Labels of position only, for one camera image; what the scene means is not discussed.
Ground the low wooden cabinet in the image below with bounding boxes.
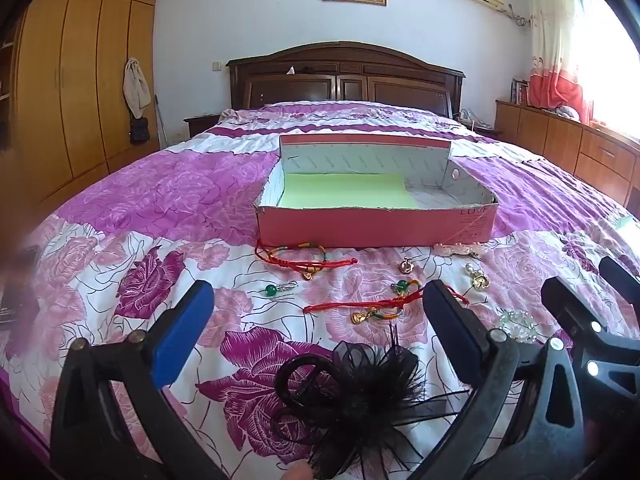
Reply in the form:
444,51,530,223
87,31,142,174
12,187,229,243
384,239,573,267
495,100,640,211

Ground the beige cloth bag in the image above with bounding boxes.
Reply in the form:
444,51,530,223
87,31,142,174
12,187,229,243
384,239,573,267
123,57,152,119

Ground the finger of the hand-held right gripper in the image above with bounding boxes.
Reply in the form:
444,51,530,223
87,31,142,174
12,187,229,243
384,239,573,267
541,276,608,356
599,256,640,308

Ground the wooden wardrobe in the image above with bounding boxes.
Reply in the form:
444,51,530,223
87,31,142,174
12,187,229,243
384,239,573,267
10,0,162,203

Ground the black feather hair clip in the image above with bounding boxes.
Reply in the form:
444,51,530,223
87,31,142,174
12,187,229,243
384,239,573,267
272,325,461,479

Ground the white power strip with cables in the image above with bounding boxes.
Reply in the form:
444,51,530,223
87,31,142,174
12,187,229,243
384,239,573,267
457,109,494,129

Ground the pink cardboard box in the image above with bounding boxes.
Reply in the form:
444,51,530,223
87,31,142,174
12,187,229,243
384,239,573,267
252,132,501,250

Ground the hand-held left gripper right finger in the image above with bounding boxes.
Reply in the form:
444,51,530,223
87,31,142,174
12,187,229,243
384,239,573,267
412,280,586,480

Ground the clear crystal bead bracelet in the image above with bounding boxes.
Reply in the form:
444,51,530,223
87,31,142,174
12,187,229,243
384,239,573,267
497,308,539,344

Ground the small black bag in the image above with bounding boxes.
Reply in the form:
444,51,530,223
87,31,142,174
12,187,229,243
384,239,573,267
129,116,151,146

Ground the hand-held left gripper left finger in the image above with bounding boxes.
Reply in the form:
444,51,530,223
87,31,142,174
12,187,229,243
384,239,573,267
50,280,228,480

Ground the white rod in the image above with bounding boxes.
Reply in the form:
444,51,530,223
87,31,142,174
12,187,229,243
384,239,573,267
154,94,167,147

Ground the light green paper sheet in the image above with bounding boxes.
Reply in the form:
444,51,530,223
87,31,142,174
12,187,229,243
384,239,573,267
276,172,418,209

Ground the bed with floral bedspread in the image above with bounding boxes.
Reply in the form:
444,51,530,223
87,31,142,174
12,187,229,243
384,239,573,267
0,100,640,480

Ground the air conditioner cable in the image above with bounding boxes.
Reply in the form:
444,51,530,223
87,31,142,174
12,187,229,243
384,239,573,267
506,4,532,29

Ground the red multicolour string bracelet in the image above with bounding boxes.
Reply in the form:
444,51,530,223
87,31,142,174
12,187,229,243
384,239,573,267
255,239,359,282

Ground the floral red and cream curtain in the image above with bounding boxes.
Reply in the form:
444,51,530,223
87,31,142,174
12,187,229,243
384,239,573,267
527,0,597,122

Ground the person's left hand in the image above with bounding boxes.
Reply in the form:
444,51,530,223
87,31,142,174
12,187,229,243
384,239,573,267
280,461,313,480

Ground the dark wooden headboard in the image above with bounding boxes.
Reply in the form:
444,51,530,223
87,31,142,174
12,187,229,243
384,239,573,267
226,42,466,119

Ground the pearl and gold brooch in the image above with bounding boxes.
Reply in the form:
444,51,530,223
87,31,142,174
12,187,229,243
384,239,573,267
465,262,494,291

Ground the red string bracelet gold pendant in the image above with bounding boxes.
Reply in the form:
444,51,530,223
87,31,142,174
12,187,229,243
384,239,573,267
303,285,471,327

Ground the green bead charm silver clasp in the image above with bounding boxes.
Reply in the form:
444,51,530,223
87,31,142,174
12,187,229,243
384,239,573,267
262,281,299,299

